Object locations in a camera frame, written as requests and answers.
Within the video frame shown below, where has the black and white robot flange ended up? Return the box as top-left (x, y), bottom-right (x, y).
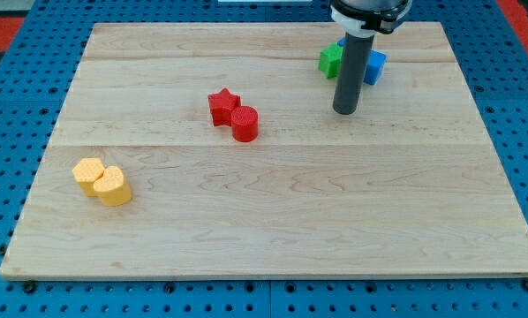
top-left (329, 0), bottom-right (412, 38)

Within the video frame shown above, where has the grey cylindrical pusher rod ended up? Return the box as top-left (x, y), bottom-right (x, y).
top-left (332, 34), bottom-right (374, 115)

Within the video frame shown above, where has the green star block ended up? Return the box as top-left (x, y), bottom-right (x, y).
top-left (318, 43), bottom-right (343, 79)

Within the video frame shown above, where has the red star block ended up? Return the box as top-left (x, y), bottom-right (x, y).
top-left (207, 87), bottom-right (241, 126)

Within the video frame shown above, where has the blue cube block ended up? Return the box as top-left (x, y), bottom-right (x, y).
top-left (336, 37), bottom-right (388, 87)

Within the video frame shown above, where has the red cylinder block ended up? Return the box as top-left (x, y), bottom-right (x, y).
top-left (230, 106), bottom-right (259, 142)

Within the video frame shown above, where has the wooden board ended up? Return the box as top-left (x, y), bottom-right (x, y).
top-left (0, 22), bottom-right (528, 281)

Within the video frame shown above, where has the yellow heart block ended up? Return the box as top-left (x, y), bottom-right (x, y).
top-left (93, 166), bottom-right (132, 207)

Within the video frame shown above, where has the yellow hexagon block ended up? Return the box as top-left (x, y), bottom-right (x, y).
top-left (72, 157), bottom-right (105, 197)

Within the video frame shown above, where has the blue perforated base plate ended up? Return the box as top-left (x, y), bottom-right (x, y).
top-left (0, 0), bottom-right (528, 317)

